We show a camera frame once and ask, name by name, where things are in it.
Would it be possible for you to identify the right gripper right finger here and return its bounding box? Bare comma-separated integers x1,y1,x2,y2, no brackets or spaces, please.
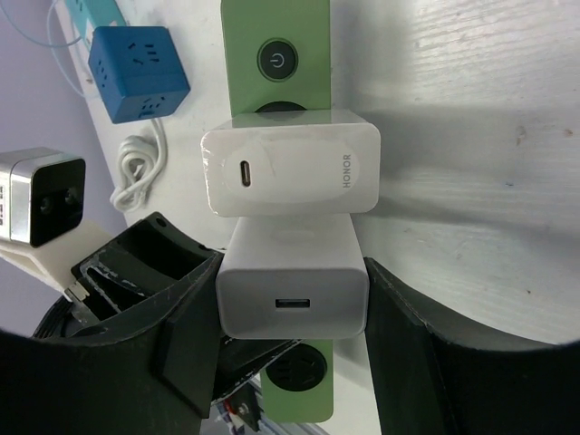
365,257,579,434

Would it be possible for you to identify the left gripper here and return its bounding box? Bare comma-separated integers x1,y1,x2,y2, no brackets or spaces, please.
32,212,217,338

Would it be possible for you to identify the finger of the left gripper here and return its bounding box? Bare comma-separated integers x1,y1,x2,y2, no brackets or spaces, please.
212,337,301,401

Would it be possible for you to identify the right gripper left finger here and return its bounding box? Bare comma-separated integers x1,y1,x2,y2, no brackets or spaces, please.
1,255,222,434

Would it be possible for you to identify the white USB charger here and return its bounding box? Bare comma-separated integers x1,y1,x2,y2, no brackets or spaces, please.
216,214,370,339

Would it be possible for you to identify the teal strip white cord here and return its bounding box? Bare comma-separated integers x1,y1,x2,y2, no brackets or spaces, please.
110,118,168,213

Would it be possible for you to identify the blue cube socket adapter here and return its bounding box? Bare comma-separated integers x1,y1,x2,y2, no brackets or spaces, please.
88,26,190,124

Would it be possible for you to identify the green power strip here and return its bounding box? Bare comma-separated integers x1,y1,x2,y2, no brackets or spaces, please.
220,1,334,423

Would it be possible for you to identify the teal power strip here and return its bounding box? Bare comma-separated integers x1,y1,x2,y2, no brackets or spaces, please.
64,0,127,49

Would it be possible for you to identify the thin white USB cable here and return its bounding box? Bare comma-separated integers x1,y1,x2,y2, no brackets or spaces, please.
0,0,99,99

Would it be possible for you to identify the white Honor charger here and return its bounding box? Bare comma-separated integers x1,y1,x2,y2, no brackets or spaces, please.
200,110,382,218

